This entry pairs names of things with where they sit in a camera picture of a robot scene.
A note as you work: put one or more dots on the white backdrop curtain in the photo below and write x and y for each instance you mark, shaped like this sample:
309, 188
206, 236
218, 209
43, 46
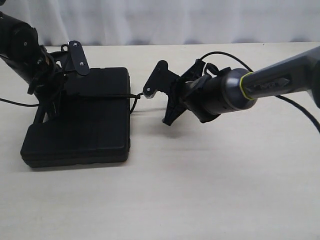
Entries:
169, 22

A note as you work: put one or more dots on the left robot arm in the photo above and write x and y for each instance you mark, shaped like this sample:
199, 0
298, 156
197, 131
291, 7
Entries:
19, 47

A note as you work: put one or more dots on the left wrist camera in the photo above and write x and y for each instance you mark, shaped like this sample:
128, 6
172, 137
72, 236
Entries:
78, 59

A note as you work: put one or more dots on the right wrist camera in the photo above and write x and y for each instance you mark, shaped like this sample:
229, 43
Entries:
160, 80

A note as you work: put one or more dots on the black plastic carry case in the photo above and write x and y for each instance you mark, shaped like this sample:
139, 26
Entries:
93, 125

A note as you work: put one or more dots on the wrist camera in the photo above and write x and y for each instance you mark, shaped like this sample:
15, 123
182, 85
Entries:
78, 59
160, 80

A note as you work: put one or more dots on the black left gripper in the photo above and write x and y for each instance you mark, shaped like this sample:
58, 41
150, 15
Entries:
49, 78

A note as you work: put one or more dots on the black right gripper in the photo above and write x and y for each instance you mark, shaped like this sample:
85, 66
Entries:
185, 95

